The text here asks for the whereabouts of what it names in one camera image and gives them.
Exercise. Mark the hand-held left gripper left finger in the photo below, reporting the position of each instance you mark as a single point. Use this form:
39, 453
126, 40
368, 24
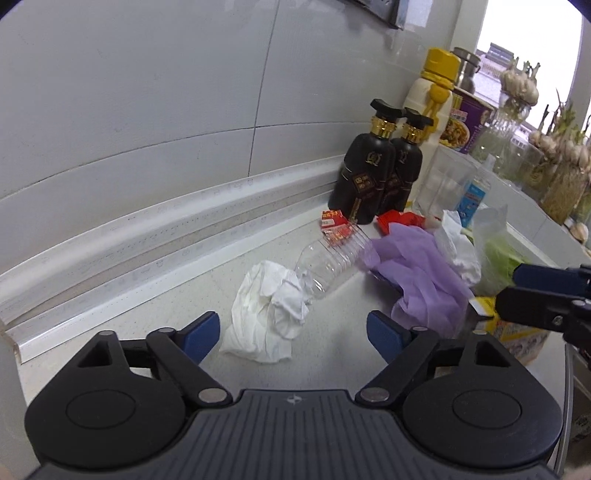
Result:
201, 339

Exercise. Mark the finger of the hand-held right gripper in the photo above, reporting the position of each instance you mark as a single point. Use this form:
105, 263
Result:
535, 274
526, 307

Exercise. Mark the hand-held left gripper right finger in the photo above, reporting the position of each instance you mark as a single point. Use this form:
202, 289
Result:
388, 337

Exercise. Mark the yellow cardboard box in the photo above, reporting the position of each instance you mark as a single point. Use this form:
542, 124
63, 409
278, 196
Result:
521, 341

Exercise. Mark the green cabbage leaf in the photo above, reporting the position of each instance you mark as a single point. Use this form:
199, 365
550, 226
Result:
496, 267

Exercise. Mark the white tissue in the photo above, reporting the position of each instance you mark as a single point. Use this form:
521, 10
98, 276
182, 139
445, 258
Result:
258, 318

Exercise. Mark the purple cloth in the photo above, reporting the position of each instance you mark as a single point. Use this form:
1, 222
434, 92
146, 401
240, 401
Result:
415, 272

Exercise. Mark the white plastic bag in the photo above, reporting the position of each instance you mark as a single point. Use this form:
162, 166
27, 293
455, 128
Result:
459, 258

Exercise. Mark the crushed clear plastic bottle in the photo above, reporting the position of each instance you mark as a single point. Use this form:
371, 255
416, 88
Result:
332, 263

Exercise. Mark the plain red packet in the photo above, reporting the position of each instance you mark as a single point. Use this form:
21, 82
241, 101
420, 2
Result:
397, 219

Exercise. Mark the red packet with white label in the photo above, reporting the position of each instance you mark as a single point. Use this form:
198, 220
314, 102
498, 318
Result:
334, 221

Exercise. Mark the loose garlic bulb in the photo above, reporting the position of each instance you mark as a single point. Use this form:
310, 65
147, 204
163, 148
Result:
579, 230

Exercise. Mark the clear plastic bag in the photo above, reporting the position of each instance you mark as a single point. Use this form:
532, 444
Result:
489, 226

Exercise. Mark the stainless steel sink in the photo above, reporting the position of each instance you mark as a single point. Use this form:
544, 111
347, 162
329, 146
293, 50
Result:
567, 406

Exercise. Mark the jar of sprouting garlic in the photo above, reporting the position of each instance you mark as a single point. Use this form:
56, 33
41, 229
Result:
565, 194
549, 152

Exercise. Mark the small spray bottle blue label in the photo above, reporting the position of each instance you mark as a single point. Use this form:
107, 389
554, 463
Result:
473, 198

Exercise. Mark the white backsplash strip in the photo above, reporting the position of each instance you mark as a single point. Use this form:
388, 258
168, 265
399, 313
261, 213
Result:
138, 258

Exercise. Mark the clear drinking glass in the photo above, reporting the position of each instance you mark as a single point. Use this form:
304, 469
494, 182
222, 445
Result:
438, 184

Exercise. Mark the glass vase with garlic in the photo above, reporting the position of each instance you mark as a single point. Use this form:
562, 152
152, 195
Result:
503, 138

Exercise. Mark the black bottle with gold neck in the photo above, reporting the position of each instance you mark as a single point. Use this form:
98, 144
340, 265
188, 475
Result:
364, 175
408, 161

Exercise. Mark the purple instant noodle cup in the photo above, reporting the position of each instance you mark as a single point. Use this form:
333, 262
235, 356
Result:
466, 124

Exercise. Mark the white bottle with yellow cap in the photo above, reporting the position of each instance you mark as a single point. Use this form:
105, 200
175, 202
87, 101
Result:
422, 106

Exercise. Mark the window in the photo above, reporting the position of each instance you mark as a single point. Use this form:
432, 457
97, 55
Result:
531, 27

